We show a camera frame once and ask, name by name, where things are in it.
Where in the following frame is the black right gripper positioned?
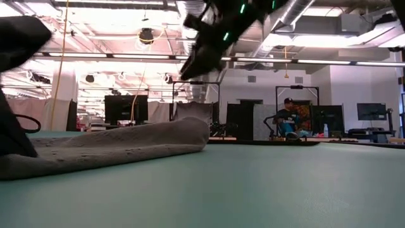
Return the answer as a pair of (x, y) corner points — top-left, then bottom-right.
(179, 0), (287, 82)

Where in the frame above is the gray terry towel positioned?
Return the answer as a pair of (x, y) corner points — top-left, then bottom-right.
(0, 116), (211, 182)

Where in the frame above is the monitor on arm stand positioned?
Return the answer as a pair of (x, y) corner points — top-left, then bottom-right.
(356, 102), (395, 134)

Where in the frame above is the pink curtain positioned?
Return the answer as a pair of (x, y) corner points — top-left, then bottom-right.
(5, 97), (72, 132)

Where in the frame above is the gray partition panel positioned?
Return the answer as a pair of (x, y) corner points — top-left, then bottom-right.
(252, 104), (278, 141)

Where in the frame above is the wide black monitor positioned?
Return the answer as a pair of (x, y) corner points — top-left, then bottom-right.
(104, 94), (149, 126)

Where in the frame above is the person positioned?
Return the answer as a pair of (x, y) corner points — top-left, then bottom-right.
(271, 97), (306, 141)

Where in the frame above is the black monitor back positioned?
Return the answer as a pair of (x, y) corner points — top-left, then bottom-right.
(311, 104), (345, 134)

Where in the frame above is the black cable loop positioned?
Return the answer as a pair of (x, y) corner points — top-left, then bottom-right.
(14, 114), (42, 134)

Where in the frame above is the yellow hanging cable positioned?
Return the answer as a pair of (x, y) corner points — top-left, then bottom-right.
(49, 0), (70, 131)

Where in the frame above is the black ceiling dome camera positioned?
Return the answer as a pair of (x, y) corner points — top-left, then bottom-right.
(139, 27), (155, 46)

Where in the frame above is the silver ventilation duct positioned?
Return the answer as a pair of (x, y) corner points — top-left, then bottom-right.
(252, 0), (317, 56)

